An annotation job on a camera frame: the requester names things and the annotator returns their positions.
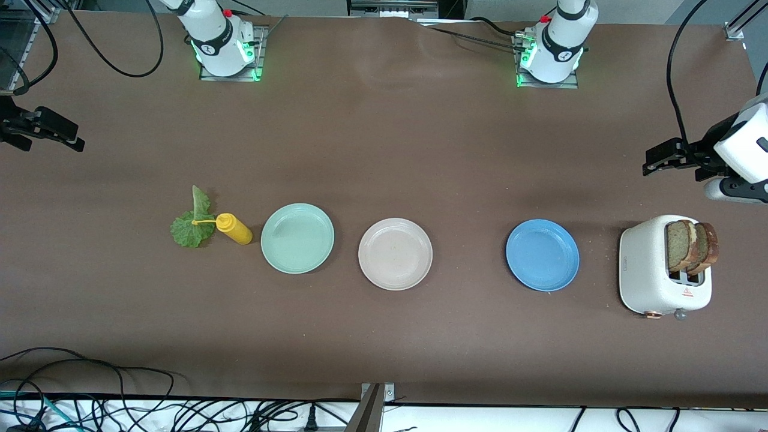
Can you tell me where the brown bread slice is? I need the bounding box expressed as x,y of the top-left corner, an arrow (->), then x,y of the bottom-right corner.
687,222 -> 719,277
666,220 -> 698,274

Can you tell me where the green lettuce leaf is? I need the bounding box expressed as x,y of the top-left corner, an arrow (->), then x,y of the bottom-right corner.
170,185 -> 218,248

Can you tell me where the yellow mustard squeeze bottle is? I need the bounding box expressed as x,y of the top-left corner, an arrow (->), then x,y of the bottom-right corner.
192,213 -> 254,245

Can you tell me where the blue plate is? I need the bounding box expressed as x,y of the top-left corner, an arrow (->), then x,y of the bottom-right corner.
506,219 -> 580,293

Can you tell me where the mint green plate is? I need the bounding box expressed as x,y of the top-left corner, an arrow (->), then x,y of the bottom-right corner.
260,203 -> 335,275

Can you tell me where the beige plate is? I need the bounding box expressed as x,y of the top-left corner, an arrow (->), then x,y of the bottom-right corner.
358,218 -> 433,292

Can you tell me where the white two-slot toaster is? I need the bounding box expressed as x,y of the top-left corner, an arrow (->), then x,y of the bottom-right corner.
619,215 -> 713,320

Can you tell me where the metal rack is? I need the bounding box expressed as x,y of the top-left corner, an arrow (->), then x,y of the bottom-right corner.
348,0 -> 440,19

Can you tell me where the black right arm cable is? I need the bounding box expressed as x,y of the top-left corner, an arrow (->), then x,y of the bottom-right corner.
0,0 -> 164,97

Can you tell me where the aluminium frame rail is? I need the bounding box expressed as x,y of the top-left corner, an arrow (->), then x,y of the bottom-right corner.
0,0 -> 61,91

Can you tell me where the aluminium frame profile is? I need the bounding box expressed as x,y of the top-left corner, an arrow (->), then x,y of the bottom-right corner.
723,0 -> 768,41

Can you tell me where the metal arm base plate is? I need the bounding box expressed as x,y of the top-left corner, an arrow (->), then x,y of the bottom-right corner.
199,24 -> 268,83
515,31 -> 580,90

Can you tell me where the black loose cable loop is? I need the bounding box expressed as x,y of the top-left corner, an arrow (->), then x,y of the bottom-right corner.
0,347 -> 176,432

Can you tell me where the black cable to arm base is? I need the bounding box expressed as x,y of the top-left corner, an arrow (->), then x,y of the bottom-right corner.
414,17 -> 532,52

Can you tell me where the teal cable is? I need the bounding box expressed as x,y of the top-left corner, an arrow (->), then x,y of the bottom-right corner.
0,390 -> 70,432

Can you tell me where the metal table bracket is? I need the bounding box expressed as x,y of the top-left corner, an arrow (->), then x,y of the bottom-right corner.
345,383 -> 397,432

